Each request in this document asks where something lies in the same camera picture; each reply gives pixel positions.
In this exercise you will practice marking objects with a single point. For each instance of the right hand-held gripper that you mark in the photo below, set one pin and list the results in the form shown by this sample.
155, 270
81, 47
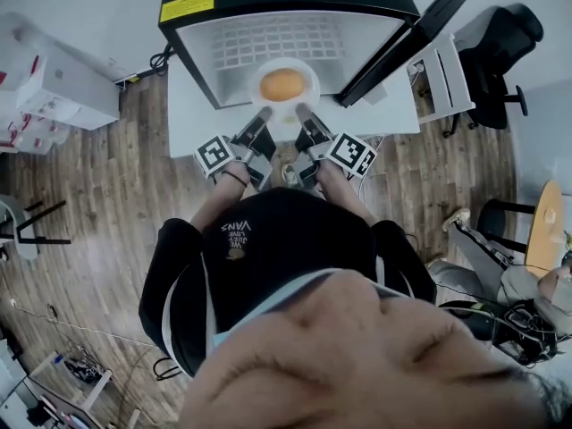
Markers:
350, 154

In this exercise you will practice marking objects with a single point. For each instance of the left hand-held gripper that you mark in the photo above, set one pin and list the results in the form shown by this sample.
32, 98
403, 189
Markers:
214, 157

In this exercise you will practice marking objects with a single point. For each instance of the white round plate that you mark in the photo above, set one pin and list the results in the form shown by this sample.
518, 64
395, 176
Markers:
313, 92

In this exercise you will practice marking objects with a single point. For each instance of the orange bread bun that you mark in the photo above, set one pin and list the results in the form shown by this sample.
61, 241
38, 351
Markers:
281, 85

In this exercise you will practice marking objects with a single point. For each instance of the person's left forearm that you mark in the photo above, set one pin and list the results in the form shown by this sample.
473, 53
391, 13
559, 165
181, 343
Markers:
221, 199

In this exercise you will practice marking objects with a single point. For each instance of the person's right forearm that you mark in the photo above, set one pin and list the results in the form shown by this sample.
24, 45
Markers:
342, 195

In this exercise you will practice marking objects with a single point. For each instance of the person's shoe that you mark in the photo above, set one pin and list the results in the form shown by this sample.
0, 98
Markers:
289, 176

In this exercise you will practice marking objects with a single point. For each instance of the black wristband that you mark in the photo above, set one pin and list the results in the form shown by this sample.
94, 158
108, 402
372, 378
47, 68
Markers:
236, 178

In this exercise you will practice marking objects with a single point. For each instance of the white table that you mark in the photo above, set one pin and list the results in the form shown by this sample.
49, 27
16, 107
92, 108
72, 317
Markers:
192, 119

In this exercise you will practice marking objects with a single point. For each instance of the person's black t-shirt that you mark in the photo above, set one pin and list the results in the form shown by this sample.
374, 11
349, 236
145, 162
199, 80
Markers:
290, 244

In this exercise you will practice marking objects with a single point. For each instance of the white cabinet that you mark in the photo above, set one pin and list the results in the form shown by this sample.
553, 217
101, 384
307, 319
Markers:
80, 87

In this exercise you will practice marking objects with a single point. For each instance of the black office chair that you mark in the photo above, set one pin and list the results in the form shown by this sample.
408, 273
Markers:
491, 61

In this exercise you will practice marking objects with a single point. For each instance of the black round table base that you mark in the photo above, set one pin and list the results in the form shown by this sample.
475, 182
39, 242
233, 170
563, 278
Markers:
491, 217

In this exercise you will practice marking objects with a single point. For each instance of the pack of clear bottles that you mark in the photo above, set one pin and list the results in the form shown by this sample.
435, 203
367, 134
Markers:
36, 134

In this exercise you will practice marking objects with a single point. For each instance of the clear water jug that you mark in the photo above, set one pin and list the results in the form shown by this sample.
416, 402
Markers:
22, 38

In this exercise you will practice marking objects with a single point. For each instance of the round wooden table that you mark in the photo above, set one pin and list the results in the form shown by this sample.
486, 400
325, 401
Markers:
543, 230

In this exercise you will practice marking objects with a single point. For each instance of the person's face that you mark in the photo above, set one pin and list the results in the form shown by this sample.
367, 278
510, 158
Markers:
357, 373

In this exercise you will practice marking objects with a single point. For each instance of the white chair with black legs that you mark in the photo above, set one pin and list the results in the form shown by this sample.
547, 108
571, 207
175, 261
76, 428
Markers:
9, 212

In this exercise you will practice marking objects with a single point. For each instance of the grey desk with white legs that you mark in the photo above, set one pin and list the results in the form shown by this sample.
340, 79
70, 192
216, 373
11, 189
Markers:
58, 409

